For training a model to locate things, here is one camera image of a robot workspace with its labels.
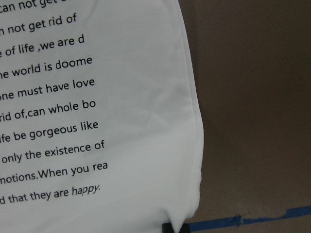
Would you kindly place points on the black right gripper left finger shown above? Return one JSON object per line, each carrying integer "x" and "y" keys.
{"x": 167, "y": 228}

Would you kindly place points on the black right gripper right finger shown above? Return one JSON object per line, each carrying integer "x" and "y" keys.
{"x": 185, "y": 228}

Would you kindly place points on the white long sleeve printed shirt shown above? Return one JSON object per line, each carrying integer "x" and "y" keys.
{"x": 100, "y": 126}

